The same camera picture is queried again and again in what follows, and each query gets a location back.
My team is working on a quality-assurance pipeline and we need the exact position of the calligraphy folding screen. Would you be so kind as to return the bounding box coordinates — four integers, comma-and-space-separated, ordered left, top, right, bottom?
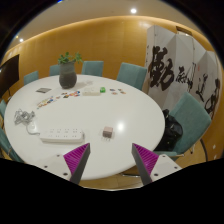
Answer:
143, 24, 224, 120

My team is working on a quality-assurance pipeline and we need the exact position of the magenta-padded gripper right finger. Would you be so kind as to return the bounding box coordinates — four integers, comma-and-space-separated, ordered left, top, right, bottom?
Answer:
131, 142, 183, 186

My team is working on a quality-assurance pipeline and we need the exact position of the small white charger block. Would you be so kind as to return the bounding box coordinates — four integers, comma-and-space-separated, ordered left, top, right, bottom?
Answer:
102, 125, 115, 139

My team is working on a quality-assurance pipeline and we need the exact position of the white bundled power cable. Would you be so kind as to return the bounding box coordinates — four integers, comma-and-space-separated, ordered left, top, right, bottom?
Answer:
13, 108, 41, 136

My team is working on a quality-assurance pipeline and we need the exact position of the group of teal chairs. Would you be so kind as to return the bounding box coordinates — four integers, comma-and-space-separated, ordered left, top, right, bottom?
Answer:
0, 60, 213, 165

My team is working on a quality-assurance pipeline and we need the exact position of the colourful sticker sheet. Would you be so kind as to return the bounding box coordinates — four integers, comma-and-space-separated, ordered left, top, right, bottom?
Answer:
35, 95, 55, 110

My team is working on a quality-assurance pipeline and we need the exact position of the white power strip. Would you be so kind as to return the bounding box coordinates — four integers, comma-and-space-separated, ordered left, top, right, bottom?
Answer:
38, 126, 85, 145

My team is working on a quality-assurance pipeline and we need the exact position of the black bag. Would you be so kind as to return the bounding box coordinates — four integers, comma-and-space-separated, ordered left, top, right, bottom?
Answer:
154, 108, 184, 152

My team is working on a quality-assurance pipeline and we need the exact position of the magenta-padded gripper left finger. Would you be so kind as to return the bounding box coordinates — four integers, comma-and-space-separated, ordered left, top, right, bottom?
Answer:
42, 142, 92, 185

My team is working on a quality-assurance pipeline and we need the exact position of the black flat screen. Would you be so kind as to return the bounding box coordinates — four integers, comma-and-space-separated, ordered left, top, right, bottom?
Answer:
0, 54, 21, 100

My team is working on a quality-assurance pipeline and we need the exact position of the potted plant in grey vase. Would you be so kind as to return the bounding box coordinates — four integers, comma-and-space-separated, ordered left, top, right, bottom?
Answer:
57, 51, 84, 90

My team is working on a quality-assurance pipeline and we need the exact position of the group of ceiling lights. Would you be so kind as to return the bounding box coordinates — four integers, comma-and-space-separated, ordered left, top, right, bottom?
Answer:
17, 7, 138, 44

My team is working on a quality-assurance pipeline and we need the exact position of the dark grey booklet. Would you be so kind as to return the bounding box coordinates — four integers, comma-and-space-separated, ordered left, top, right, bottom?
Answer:
35, 86, 53, 94

